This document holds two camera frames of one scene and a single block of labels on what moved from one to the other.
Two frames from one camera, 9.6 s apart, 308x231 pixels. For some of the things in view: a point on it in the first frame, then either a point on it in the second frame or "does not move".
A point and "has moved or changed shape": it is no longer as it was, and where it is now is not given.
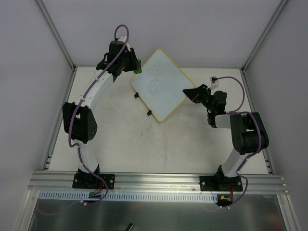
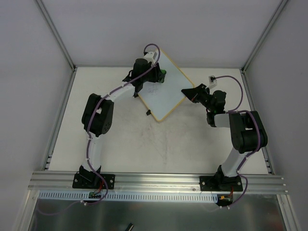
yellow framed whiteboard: x=161 y=85 does not move
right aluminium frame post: x=280 y=7 does not move
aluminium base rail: x=252 y=184 does not move
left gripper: x=131 y=62 to x=143 y=78
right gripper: x=200 y=93 does not move
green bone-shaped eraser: x=138 y=70 has moved or changed shape
